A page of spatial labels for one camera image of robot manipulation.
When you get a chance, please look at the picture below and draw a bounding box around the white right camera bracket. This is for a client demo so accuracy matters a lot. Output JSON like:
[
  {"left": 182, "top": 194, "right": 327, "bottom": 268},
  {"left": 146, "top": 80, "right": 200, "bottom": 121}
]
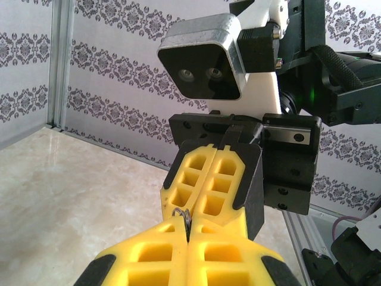
[{"left": 208, "top": 0, "right": 283, "bottom": 116}]

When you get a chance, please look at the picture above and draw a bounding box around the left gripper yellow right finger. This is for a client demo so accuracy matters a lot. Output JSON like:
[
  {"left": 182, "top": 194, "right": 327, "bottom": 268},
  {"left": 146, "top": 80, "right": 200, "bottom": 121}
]
[{"left": 188, "top": 216, "right": 298, "bottom": 286}]

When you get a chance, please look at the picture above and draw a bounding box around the aluminium frame post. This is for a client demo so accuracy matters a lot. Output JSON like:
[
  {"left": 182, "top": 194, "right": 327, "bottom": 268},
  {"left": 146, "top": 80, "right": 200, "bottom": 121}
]
[{"left": 46, "top": 0, "right": 75, "bottom": 132}]

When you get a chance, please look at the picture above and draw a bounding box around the right wrist camera box silver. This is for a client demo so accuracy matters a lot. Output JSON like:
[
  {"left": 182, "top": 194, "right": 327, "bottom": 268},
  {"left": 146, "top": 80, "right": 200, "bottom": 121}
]
[{"left": 157, "top": 13, "right": 250, "bottom": 101}]

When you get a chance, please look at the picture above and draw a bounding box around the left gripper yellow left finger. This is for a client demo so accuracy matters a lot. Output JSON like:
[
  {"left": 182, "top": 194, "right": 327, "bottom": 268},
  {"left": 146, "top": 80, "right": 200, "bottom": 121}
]
[{"left": 76, "top": 214, "right": 190, "bottom": 286}]

